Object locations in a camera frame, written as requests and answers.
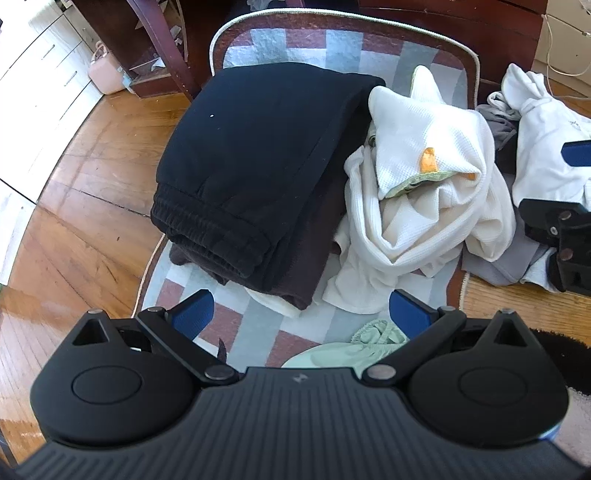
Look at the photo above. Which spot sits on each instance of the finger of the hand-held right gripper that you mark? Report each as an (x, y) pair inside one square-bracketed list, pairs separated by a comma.
[(577, 154), (554, 221)]

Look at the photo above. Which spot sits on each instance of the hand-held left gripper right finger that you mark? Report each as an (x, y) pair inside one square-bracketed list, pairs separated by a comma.
[(408, 314)]

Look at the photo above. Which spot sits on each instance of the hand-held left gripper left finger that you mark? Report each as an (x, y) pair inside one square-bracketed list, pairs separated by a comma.
[(196, 311)]

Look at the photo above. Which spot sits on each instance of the white shirt with green monster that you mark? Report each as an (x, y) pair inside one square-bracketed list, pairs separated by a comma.
[(415, 138)]

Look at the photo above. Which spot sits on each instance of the white hoodie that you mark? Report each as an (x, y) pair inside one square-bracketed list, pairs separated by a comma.
[(545, 134)]

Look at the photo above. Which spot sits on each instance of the grey garment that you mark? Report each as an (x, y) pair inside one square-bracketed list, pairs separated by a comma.
[(508, 263)]

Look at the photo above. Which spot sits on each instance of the checked rug with brown border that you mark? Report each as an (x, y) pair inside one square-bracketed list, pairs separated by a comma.
[(258, 332)]

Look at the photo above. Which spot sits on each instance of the light green garment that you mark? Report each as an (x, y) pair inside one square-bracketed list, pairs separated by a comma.
[(332, 355)]

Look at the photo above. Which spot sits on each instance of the dark brown folded garment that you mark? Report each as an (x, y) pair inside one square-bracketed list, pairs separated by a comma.
[(314, 249)]

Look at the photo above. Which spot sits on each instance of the black folded pants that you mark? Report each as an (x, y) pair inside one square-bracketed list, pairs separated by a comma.
[(258, 138)]

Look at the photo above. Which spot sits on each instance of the pink bag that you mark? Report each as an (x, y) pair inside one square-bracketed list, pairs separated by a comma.
[(104, 74)]

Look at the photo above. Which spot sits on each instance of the white cabinet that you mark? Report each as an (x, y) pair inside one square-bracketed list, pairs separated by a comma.
[(37, 60)]

